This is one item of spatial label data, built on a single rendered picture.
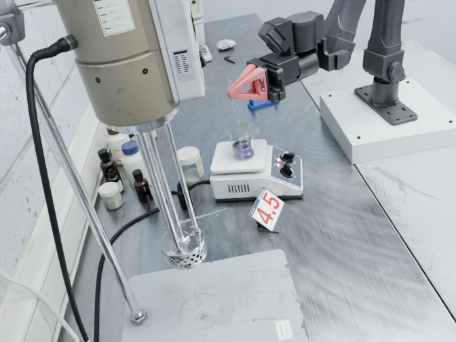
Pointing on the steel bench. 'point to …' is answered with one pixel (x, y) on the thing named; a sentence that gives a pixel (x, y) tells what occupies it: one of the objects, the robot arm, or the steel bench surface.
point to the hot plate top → (224, 150)
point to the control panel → (283, 165)
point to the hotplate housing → (252, 184)
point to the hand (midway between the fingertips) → (232, 93)
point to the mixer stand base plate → (219, 302)
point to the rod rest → (258, 104)
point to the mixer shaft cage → (188, 235)
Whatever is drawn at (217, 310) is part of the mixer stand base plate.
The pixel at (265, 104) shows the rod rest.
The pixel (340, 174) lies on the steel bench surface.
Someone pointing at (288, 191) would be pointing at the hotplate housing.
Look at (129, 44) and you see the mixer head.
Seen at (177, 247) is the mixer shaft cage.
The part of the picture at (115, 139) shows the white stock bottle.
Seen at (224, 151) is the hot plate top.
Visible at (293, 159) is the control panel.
